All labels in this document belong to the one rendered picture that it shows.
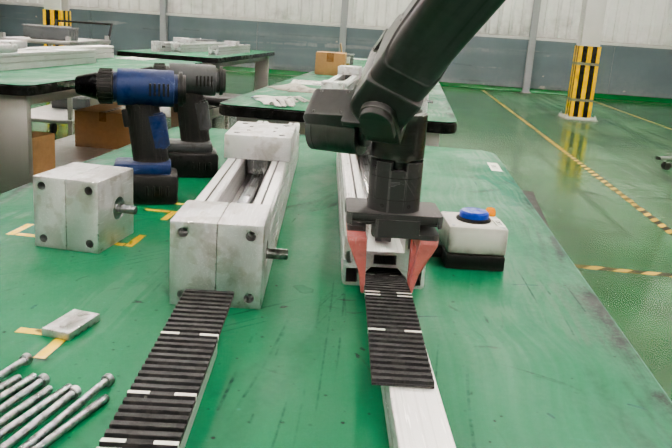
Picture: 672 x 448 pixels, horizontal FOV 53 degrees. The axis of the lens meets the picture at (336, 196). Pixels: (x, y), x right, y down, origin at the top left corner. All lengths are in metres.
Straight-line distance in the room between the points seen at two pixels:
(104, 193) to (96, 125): 3.82
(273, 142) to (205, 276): 0.42
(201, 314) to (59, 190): 0.34
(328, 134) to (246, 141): 0.41
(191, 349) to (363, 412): 0.15
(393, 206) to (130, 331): 0.29
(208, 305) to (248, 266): 0.08
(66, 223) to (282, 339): 0.37
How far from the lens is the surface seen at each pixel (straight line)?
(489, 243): 0.93
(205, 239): 0.73
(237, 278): 0.74
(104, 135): 4.73
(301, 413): 0.57
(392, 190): 0.71
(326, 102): 0.72
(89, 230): 0.93
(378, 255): 0.86
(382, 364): 0.58
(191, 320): 0.64
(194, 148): 1.36
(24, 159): 3.22
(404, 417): 0.52
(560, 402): 0.65
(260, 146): 1.12
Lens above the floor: 1.08
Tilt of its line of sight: 14 degrees down
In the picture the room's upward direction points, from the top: 4 degrees clockwise
